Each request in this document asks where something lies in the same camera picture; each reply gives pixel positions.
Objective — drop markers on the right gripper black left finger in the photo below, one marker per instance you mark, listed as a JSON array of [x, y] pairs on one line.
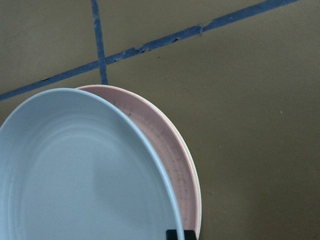
[[171, 234]]

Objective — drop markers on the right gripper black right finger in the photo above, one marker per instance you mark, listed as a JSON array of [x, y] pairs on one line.
[[190, 234]]

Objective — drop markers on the pink plate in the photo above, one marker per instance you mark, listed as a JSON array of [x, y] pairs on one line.
[[128, 102]]

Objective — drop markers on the blue plate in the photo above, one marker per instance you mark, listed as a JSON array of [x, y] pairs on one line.
[[74, 167]]

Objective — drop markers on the cream plate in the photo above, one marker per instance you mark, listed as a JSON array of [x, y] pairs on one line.
[[178, 162]]

